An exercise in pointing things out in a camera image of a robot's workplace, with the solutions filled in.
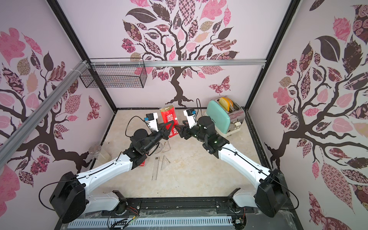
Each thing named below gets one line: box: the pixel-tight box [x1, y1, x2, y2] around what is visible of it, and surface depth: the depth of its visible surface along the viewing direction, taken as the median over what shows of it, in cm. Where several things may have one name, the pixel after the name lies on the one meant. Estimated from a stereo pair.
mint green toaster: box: [204, 95, 246, 138], surface depth 96 cm
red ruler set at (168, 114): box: [160, 104, 180, 138], surface depth 72 cm
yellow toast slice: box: [218, 97, 234, 113], surface depth 96 cm
